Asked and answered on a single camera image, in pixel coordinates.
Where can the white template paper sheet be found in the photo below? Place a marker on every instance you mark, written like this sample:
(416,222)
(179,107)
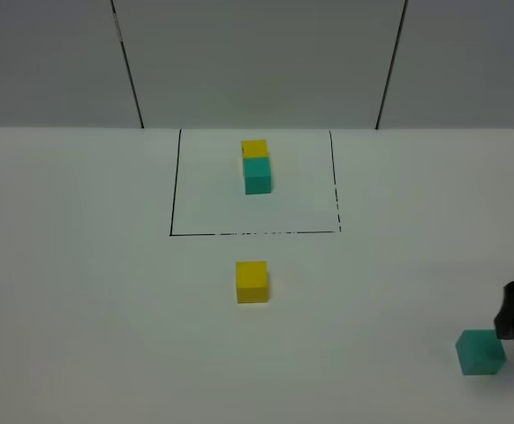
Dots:
(209,196)

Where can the teal template block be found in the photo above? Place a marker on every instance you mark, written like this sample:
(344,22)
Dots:
(257,175)

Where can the yellow template block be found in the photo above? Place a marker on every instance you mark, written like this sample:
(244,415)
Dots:
(254,149)

